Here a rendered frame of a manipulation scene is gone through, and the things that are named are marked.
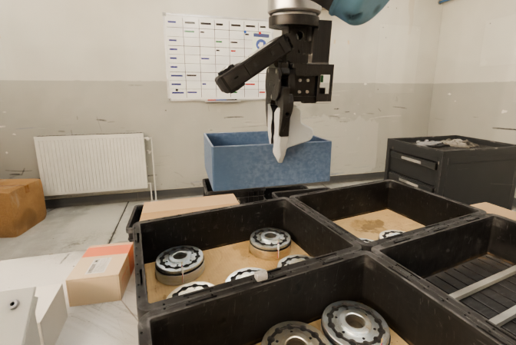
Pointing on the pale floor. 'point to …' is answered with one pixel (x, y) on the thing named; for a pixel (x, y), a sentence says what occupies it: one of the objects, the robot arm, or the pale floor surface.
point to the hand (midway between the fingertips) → (275, 154)
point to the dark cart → (455, 169)
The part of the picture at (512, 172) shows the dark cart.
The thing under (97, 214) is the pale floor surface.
